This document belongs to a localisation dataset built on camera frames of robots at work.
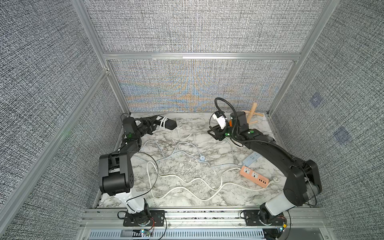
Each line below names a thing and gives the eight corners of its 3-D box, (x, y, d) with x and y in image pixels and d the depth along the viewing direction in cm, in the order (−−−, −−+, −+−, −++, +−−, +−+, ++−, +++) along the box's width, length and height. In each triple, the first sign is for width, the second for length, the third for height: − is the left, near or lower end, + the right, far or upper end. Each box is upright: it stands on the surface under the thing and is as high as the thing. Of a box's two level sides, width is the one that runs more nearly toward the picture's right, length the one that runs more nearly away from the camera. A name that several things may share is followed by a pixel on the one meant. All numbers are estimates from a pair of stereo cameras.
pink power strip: (238, 174, 89) (239, 172, 87) (241, 166, 92) (242, 164, 90) (266, 189, 84) (267, 187, 82) (268, 180, 87) (270, 179, 85)
